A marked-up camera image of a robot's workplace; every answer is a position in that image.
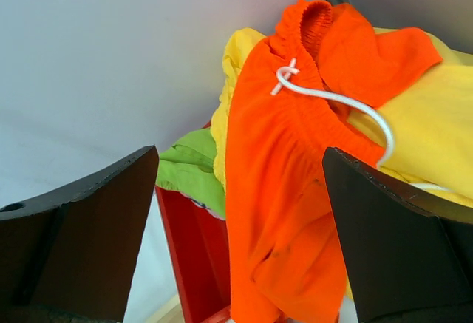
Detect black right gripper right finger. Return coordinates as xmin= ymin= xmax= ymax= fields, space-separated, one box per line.
xmin=323 ymin=148 xmax=472 ymax=322

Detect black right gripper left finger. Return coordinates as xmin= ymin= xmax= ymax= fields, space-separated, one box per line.
xmin=1 ymin=146 xmax=159 ymax=322

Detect yellow shorts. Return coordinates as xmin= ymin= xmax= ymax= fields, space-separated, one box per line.
xmin=212 ymin=29 xmax=472 ymax=206

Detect lime green shorts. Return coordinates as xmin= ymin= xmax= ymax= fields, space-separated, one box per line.
xmin=156 ymin=128 xmax=225 ymax=220

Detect orange shorts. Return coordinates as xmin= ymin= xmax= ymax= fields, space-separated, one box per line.
xmin=225 ymin=0 xmax=441 ymax=322

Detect wooden clothes rack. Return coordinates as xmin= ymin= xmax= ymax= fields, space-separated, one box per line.
xmin=145 ymin=294 xmax=185 ymax=323

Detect red plastic tray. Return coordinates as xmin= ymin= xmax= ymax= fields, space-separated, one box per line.
xmin=156 ymin=186 xmax=231 ymax=322

